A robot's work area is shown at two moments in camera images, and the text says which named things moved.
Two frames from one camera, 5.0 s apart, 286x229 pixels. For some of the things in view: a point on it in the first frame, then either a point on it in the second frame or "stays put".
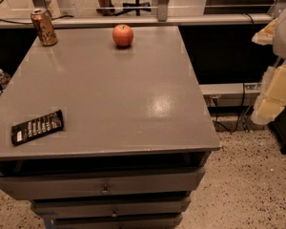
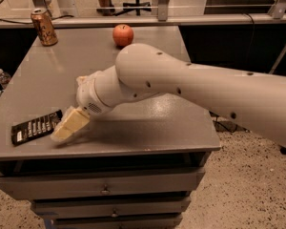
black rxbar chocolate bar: (35, 128) stays put
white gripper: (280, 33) to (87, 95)
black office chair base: (137, 6) stays put
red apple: (122, 34) stays put
